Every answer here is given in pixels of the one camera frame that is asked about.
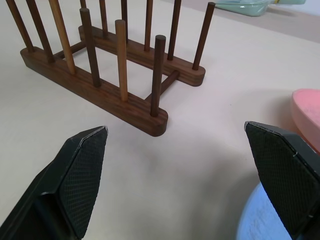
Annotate red plastic plate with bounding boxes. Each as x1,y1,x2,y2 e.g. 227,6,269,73
290,88,320,152

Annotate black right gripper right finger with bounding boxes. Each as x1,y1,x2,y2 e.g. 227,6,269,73
243,121,320,240

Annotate blue plastic plate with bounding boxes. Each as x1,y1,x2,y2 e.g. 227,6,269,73
235,184,297,240

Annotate wooden dish rack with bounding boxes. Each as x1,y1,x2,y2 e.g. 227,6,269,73
4,0,216,138

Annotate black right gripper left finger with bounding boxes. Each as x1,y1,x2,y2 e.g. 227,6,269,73
0,125,109,240

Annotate green plastic plate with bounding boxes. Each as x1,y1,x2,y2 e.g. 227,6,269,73
214,0,307,18

